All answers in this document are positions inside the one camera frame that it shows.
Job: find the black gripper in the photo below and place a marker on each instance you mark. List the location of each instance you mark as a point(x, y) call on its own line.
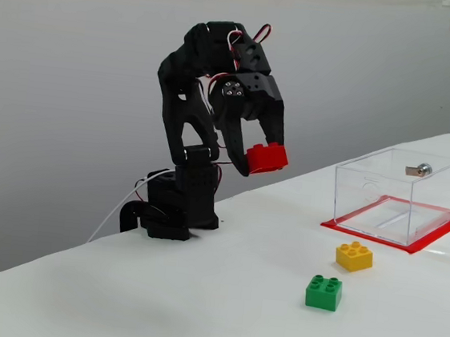
point(261, 96)

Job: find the red lego brick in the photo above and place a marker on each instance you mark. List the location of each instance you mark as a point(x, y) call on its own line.
point(266, 158)

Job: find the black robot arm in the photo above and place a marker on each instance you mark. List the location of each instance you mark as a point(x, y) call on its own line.
point(179, 103)

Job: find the yellow lego brick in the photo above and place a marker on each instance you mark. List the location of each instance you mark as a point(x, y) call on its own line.
point(354, 259)

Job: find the silver metal box lock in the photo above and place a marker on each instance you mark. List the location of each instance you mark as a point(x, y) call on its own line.
point(423, 169)

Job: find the green lego brick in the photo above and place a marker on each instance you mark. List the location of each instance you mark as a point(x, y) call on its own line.
point(322, 297)

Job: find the transparent plastic box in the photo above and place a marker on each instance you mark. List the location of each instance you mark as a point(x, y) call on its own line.
point(434, 206)

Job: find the black table clamp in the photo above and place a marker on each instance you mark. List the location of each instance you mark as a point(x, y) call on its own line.
point(128, 216)

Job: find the red tape frame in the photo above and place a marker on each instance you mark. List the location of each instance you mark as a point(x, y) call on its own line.
point(439, 235)

